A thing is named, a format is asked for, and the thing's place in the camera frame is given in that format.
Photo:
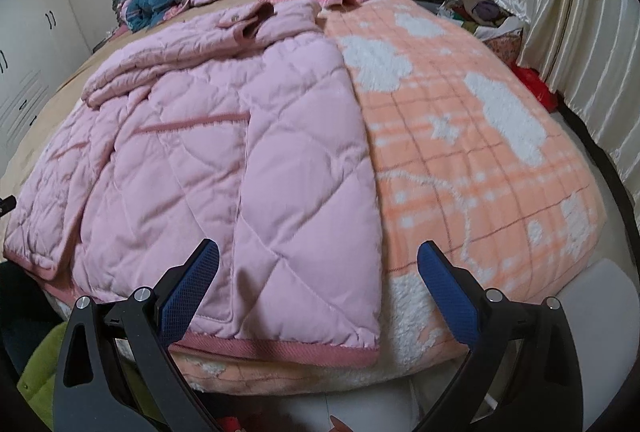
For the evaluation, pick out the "cream satin curtain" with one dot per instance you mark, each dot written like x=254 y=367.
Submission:
x=575 y=12

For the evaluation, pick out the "orange plaid fleece blanket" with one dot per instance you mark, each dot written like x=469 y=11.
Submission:
x=475 y=172

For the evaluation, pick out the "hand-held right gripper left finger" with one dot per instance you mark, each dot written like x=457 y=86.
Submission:
x=187 y=292

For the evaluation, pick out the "pink quilted jacket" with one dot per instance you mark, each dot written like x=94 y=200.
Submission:
x=200 y=172

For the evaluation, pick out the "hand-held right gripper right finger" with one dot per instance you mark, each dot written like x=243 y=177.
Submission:
x=450 y=292

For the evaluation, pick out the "green garment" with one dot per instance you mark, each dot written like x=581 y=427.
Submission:
x=40 y=372

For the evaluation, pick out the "red cloth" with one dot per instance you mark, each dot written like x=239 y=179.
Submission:
x=535 y=87

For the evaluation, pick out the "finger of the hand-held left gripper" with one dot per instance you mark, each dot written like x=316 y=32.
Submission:
x=6 y=203

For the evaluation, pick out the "bed with beige sheet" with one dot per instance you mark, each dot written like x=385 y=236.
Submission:
x=47 y=117

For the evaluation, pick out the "white wardrobe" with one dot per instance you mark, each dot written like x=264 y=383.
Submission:
x=35 y=37

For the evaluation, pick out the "bag of clothes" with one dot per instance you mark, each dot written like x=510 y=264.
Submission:
x=485 y=12

